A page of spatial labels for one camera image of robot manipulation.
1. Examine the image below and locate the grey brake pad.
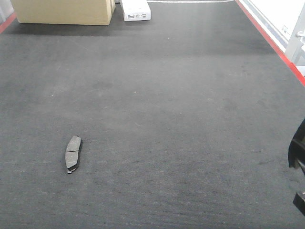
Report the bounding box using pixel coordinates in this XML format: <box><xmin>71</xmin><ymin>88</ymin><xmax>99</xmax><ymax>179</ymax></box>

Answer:
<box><xmin>65</xmin><ymin>135</ymin><xmax>82</xmax><ymax>174</ymax></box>

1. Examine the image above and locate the grey conveyor side post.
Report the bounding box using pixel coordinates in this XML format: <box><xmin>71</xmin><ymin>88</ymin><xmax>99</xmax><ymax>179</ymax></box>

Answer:
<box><xmin>285</xmin><ymin>4</ymin><xmax>305</xmax><ymax>66</ymax></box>

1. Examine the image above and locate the cardboard box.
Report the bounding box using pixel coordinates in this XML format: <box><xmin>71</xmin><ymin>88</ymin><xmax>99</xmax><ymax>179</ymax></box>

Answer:
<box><xmin>11</xmin><ymin>0</ymin><xmax>115</xmax><ymax>26</ymax></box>

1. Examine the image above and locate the white labelled box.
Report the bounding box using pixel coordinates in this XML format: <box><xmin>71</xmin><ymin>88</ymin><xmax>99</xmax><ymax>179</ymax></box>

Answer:
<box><xmin>120</xmin><ymin>0</ymin><xmax>151</xmax><ymax>21</ymax></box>

